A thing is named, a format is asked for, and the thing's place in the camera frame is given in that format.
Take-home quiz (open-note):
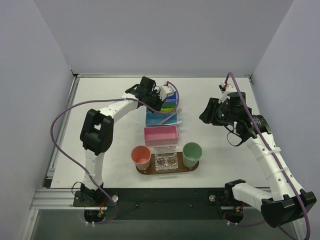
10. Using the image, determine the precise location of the pink toothbrush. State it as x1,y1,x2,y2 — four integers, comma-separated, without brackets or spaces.
159,108,182,125

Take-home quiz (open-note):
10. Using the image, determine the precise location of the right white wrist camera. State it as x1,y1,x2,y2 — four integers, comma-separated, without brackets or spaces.
218,82,237,104

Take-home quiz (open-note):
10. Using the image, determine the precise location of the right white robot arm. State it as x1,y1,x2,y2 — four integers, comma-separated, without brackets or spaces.
199,92,317,228

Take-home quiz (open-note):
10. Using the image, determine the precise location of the brown wooden oval tray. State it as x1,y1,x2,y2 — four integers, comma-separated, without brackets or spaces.
136,158,200,175

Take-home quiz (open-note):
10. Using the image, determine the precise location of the clear textured plastic box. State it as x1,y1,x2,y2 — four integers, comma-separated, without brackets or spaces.
154,146,179,171

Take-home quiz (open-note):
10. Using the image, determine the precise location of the white toothbrush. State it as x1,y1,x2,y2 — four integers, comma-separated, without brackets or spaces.
164,120,183,126

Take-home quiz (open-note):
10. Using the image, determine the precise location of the yellow-green toothpaste tube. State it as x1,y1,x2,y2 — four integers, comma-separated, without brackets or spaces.
160,107,173,113

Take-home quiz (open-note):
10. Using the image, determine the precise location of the green plastic cup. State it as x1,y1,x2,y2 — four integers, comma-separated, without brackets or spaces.
182,142,203,168

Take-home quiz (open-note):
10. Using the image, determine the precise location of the dark blue bin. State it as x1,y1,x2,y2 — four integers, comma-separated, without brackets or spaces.
165,92,178,102

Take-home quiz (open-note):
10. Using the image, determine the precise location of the light blue toothbrush bin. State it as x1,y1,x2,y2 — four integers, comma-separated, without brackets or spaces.
145,112,178,127

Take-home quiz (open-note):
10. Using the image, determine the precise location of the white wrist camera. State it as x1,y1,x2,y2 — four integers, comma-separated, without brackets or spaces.
218,82,237,104
159,83,176,101

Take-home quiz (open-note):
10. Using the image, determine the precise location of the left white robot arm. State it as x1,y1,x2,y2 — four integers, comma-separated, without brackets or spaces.
76,76,175,206

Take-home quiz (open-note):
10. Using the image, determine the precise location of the light blue toothpaste bin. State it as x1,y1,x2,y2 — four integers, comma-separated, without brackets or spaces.
146,101,177,115

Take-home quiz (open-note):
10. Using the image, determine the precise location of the pink bin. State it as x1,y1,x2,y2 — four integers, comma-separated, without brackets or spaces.
144,125,179,147

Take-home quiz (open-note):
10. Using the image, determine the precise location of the pink plastic cup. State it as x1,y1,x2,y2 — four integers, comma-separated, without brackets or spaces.
131,145,152,171

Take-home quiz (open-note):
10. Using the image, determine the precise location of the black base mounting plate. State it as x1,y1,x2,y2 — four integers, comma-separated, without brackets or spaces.
73,188,246,222

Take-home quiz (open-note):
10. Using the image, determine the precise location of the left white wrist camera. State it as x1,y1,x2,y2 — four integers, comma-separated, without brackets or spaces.
159,83,176,101

